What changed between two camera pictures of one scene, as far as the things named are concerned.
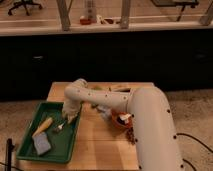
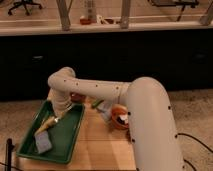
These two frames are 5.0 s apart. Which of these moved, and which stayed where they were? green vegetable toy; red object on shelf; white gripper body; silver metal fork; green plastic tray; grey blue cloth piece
Moved: silver metal fork; white gripper body
Stayed: grey blue cloth piece; green vegetable toy; red object on shelf; green plastic tray
